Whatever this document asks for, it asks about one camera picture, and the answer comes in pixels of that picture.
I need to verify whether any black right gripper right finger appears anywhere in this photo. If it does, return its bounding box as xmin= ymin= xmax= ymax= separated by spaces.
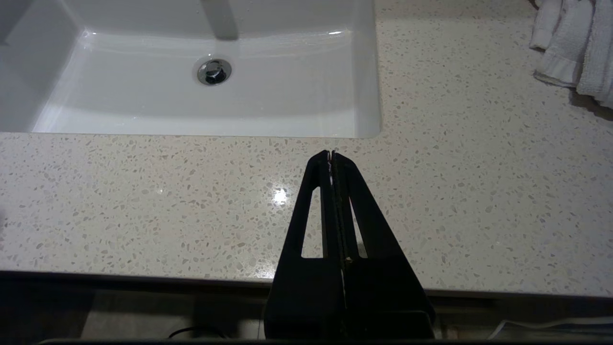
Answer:
xmin=331 ymin=151 xmax=435 ymax=337

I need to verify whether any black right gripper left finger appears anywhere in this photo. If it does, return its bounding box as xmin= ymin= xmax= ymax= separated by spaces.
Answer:
xmin=264 ymin=150 xmax=346 ymax=337

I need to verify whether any white sink basin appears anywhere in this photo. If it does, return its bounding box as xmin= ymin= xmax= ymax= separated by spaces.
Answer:
xmin=0 ymin=0 xmax=383 ymax=139

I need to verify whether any chrome drain stopper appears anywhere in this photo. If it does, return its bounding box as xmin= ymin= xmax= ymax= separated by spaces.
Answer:
xmin=196 ymin=57 xmax=233 ymax=87

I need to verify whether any white towel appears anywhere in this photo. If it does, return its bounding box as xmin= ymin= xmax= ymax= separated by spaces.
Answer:
xmin=529 ymin=0 xmax=613 ymax=110

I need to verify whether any thin black cable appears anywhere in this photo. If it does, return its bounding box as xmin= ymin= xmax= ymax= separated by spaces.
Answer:
xmin=168 ymin=326 xmax=227 ymax=340

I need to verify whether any white cable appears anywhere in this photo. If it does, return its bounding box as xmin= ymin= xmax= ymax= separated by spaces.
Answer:
xmin=488 ymin=316 xmax=613 ymax=338

